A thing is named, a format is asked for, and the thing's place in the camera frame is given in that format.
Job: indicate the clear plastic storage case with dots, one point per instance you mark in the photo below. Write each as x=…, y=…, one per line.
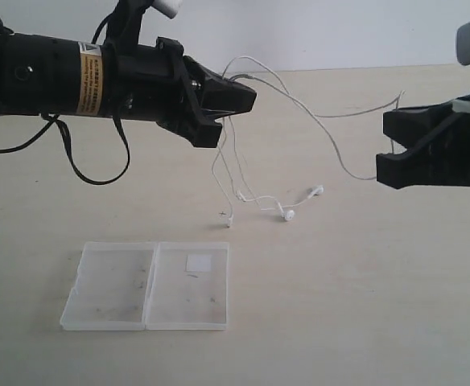
x=144, y=286

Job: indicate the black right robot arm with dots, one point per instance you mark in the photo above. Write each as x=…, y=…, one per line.
x=436, y=139

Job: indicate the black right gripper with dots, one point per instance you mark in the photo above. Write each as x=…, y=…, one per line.
x=437, y=139

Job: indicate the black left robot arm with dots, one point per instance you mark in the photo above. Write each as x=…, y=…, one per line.
x=45, y=75

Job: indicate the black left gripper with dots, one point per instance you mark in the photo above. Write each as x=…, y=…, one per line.
x=155, y=84

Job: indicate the white paper label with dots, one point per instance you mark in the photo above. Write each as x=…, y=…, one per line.
x=198, y=263

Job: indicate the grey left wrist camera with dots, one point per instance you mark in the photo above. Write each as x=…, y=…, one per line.
x=168, y=8

